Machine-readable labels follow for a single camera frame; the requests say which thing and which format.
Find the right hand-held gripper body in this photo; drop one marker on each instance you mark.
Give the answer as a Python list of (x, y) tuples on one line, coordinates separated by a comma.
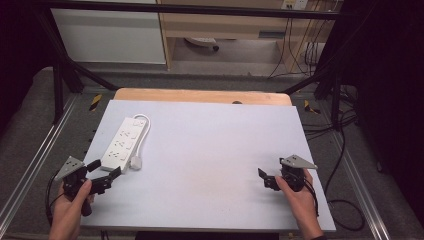
[(293, 173)]

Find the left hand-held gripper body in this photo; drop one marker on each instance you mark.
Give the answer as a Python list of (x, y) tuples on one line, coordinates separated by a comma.
[(70, 168)]

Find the white power strip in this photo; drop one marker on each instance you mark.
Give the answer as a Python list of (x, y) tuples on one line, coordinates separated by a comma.
[(124, 143), (201, 41)]

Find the person's right hand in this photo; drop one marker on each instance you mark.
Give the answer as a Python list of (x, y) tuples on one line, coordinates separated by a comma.
[(301, 205)]

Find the person's left hand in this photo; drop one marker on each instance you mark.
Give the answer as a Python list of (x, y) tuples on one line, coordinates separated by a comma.
[(66, 215)]

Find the white plug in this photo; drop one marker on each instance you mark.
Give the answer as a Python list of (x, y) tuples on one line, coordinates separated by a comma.
[(136, 162)]

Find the yellow black floor tape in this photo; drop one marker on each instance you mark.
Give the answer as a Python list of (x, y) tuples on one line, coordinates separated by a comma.
[(310, 107), (95, 102)]

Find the white board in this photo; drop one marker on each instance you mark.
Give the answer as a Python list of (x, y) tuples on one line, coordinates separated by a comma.
[(206, 166)]

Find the wooden table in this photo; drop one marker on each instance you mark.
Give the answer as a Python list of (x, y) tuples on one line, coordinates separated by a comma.
[(200, 96)]

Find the white cabinet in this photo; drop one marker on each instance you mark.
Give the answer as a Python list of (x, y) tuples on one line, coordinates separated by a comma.
[(110, 36)]

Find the white power strip under desk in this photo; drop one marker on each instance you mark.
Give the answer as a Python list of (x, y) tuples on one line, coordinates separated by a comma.
[(201, 41)]

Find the wooden desk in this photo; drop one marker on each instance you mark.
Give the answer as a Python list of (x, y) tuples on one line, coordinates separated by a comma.
[(226, 25)]

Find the aluminium floor rail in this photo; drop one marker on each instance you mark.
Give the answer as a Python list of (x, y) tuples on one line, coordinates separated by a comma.
[(363, 193), (36, 160)]

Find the white wall socket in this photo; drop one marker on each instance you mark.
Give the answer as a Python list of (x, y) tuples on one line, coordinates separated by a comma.
[(295, 4)]

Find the black metal frame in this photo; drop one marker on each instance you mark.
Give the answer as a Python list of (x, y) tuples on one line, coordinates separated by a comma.
[(186, 9)]

